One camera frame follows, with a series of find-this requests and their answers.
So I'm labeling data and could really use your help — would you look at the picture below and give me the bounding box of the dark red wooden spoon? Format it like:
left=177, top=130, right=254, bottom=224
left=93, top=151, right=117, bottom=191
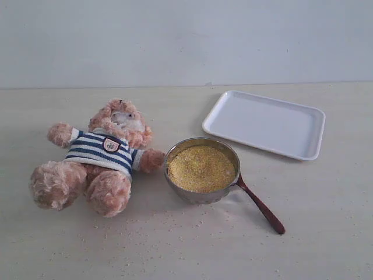
left=237, top=173, right=286, bottom=235

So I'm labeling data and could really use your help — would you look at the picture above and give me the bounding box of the white rectangular plastic tray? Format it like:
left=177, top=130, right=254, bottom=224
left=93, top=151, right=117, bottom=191
left=202, top=90, right=326, bottom=161

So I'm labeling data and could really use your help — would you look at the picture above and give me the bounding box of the steel bowl of yellow grain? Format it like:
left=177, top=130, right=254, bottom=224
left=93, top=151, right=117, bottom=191
left=164, top=137, right=240, bottom=205

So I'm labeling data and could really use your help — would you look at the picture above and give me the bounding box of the pink teddy bear striped sweater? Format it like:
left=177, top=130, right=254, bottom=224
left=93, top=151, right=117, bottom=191
left=29, top=99, right=166, bottom=218

